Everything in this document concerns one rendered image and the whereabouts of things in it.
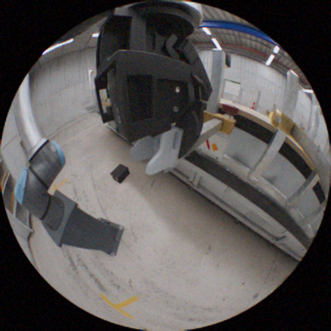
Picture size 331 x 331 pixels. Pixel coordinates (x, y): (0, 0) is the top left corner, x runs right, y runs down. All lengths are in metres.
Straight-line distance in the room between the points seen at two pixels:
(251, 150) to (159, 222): 0.90
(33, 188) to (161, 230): 0.93
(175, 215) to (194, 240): 0.30
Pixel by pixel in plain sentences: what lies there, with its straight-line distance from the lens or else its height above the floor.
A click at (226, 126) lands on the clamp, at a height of 0.85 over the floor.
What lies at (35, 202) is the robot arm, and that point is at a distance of 0.52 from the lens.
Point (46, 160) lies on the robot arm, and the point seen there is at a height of 0.82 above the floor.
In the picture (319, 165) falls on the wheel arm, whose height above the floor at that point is 0.94.
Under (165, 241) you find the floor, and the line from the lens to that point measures 0.94.
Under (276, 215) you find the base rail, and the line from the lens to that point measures 0.56.
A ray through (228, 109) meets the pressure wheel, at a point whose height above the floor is 0.89.
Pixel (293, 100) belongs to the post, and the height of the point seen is 1.03.
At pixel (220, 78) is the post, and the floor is 1.00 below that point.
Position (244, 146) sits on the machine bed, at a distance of 0.61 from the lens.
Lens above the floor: 0.94
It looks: 45 degrees down
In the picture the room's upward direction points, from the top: straight up
